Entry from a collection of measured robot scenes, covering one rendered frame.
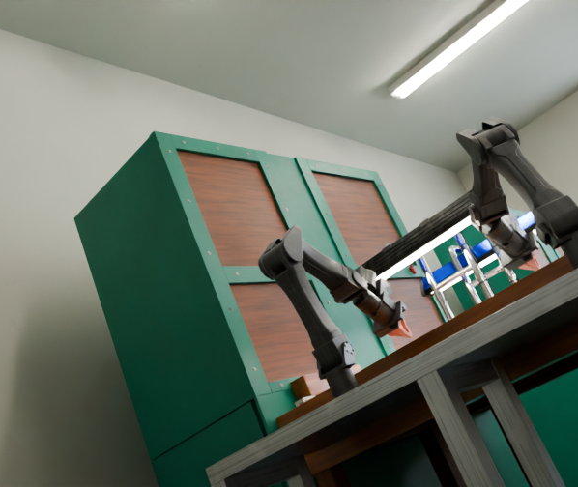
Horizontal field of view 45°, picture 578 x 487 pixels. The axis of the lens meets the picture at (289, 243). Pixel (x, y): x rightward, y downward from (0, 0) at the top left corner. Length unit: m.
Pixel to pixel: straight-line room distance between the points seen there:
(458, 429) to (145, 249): 1.41
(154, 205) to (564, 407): 3.16
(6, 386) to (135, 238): 0.66
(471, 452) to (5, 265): 1.98
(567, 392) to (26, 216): 3.33
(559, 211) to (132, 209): 1.50
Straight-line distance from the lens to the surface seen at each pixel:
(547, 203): 1.41
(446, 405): 1.27
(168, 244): 2.29
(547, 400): 4.77
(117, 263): 2.50
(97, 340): 2.83
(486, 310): 1.65
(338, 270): 1.78
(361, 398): 1.35
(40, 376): 2.64
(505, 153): 1.51
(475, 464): 1.27
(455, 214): 2.02
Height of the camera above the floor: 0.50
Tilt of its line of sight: 20 degrees up
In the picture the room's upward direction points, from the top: 24 degrees counter-clockwise
